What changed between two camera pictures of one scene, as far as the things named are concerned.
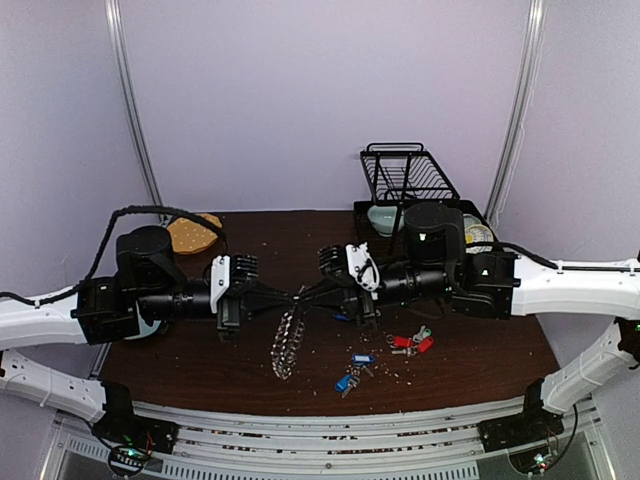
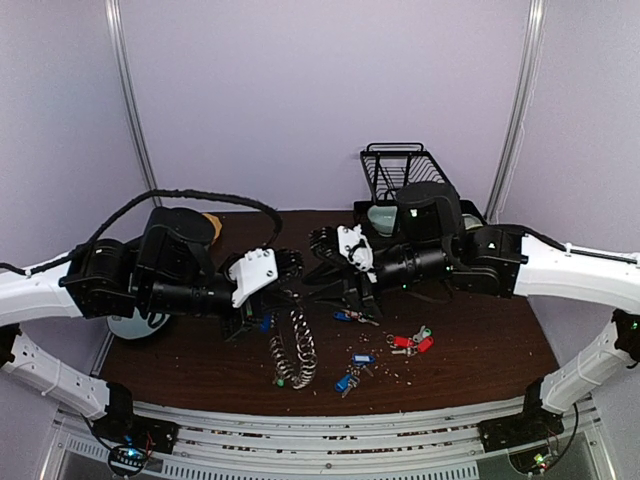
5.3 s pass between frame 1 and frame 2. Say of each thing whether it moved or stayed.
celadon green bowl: stayed
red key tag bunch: stayed
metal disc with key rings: moved
